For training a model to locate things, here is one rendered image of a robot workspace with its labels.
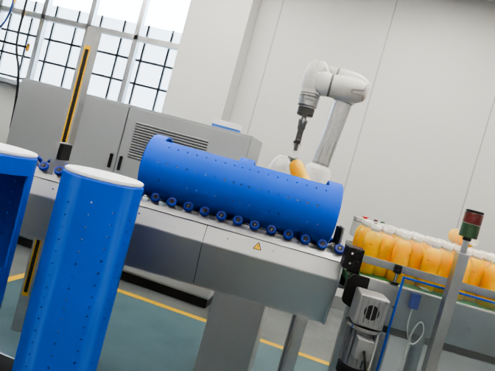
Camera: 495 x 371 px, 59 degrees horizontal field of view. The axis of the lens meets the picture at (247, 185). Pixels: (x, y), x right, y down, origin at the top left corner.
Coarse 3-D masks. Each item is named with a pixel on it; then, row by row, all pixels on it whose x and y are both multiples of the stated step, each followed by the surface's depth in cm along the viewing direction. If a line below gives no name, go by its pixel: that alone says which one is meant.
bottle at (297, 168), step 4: (292, 160) 194; (296, 160) 193; (300, 160) 194; (292, 164) 193; (296, 164) 193; (300, 164) 193; (292, 168) 193; (296, 168) 192; (300, 168) 192; (304, 168) 194; (292, 172) 194; (296, 172) 192; (300, 172) 192; (304, 172) 193; (296, 176) 193; (300, 176) 192; (304, 176) 192; (308, 176) 194
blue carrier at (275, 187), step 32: (160, 160) 187; (192, 160) 187; (224, 160) 189; (160, 192) 191; (192, 192) 187; (224, 192) 185; (256, 192) 184; (288, 192) 183; (320, 192) 184; (288, 224) 186; (320, 224) 183
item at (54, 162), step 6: (60, 144) 200; (66, 144) 204; (54, 150) 199; (60, 150) 200; (66, 150) 203; (54, 156) 199; (60, 156) 200; (66, 156) 205; (54, 162) 199; (60, 162) 204; (54, 168) 200
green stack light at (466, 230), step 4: (464, 224) 155; (468, 224) 154; (460, 228) 157; (464, 228) 155; (468, 228) 154; (472, 228) 153; (476, 228) 153; (460, 232) 156; (464, 232) 155; (468, 232) 154; (472, 232) 153; (476, 232) 154; (468, 236) 154; (472, 236) 154; (476, 236) 154
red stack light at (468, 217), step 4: (468, 212) 155; (464, 216) 156; (468, 216) 154; (472, 216) 154; (476, 216) 153; (480, 216) 153; (464, 220) 156; (468, 220) 154; (472, 220) 154; (476, 220) 153; (480, 220) 154; (472, 224) 154; (476, 224) 153; (480, 224) 154
